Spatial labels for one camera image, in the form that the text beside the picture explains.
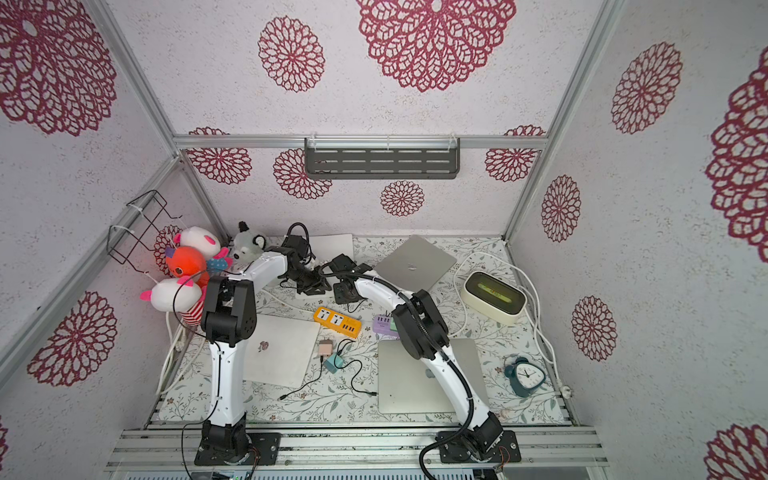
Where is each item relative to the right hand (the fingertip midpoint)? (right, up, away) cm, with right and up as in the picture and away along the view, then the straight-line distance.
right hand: (341, 293), depth 103 cm
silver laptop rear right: (+27, +10, +9) cm, 30 cm away
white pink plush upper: (-43, +18, -9) cm, 47 cm away
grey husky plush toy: (-28, +15, -11) cm, 34 cm away
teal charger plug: (0, -18, -17) cm, 25 cm away
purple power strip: (+14, -9, -9) cm, 19 cm away
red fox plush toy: (-42, +11, -17) cm, 46 cm away
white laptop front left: (-17, -17, -10) cm, 27 cm away
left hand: (-4, +2, 0) cm, 4 cm away
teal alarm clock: (+53, -21, -21) cm, 61 cm away
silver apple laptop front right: (+21, -24, -18) cm, 37 cm away
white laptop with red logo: (-8, +16, +15) cm, 24 cm away
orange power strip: (+2, -9, -9) cm, 12 cm away
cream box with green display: (+50, -1, -6) cm, 51 cm away
